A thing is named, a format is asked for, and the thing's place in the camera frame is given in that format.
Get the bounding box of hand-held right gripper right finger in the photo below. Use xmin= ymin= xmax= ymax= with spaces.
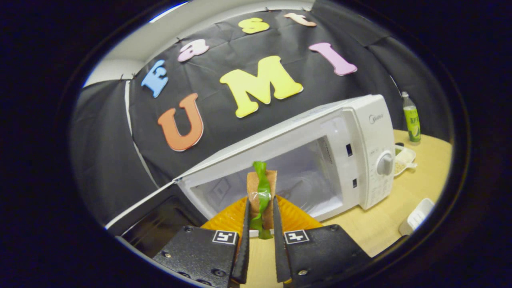
xmin=273 ymin=195 xmax=372 ymax=288

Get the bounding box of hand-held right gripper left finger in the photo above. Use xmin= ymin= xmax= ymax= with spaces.
xmin=152 ymin=196 xmax=251 ymax=288

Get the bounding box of sandwich with lettuce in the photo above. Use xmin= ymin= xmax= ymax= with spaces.
xmin=246 ymin=161 xmax=278 ymax=240

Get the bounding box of white microwave oven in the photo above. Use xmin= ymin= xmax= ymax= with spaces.
xmin=105 ymin=94 xmax=396 ymax=256

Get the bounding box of small white rectangular dish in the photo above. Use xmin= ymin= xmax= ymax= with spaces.
xmin=399 ymin=198 xmax=435 ymax=236

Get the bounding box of white divided snack plate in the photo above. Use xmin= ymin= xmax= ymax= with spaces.
xmin=394 ymin=144 xmax=417 ymax=177

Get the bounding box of black backdrop cloth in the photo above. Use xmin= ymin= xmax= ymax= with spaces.
xmin=70 ymin=0 xmax=454 ymax=226

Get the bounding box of green drink bottle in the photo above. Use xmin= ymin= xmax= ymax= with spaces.
xmin=402 ymin=91 xmax=422 ymax=145

